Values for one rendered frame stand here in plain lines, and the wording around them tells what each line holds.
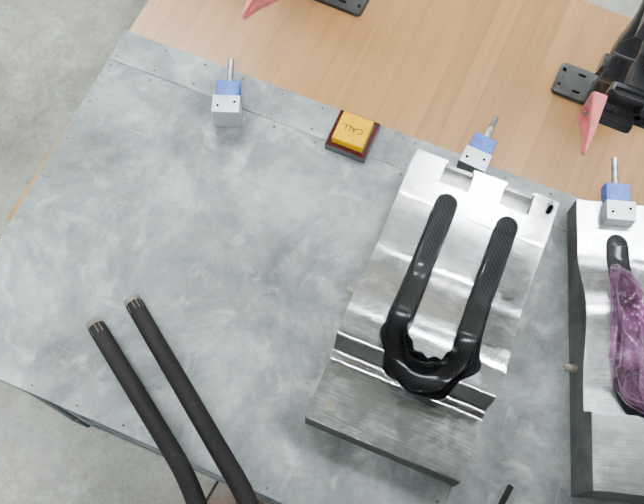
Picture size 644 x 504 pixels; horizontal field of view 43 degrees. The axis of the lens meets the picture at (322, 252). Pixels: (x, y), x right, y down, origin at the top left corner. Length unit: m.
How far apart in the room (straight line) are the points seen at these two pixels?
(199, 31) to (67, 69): 1.05
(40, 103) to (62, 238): 1.16
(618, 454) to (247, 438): 0.58
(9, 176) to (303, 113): 1.20
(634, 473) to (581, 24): 0.89
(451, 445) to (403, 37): 0.80
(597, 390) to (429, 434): 0.28
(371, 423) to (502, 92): 0.70
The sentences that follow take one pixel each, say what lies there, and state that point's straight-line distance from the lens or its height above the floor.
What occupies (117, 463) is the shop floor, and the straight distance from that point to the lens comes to 2.23.
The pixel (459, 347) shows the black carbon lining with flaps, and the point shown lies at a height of 0.91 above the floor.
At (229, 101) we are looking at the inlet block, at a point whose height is 0.85.
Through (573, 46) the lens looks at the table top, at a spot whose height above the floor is 0.80.
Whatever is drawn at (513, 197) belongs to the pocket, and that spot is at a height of 0.86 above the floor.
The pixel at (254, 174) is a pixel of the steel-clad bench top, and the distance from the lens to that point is 1.53.
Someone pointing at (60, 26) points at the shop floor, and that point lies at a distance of 2.79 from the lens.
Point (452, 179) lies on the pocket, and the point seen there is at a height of 0.86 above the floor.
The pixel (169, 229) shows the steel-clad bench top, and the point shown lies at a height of 0.80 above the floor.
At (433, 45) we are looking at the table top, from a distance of 1.69.
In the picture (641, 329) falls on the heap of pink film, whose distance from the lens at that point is 1.41.
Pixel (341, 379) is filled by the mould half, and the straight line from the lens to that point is 1.34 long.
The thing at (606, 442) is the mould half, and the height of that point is 0.91.
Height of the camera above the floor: 2.16
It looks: 69 degrees down
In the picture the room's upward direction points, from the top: 3 degrees clockwise
